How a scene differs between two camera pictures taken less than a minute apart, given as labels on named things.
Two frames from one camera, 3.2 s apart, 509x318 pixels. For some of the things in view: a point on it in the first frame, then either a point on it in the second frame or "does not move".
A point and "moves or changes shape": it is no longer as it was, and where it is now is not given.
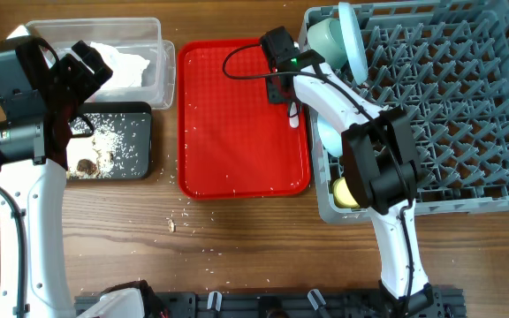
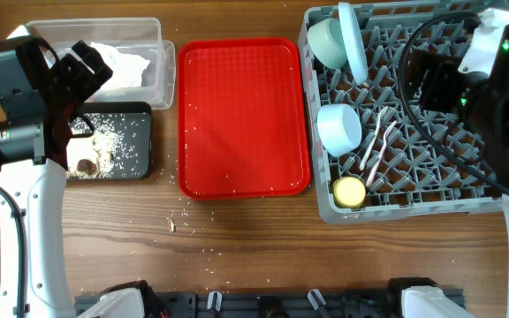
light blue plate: [353, 43] does not move
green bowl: [325, 37] does not move
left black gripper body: [72, 83] does not move
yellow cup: [343, 197] does not move
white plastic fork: [293, 117] moves or changes shape
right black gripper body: [278, 88] → [434, 82]
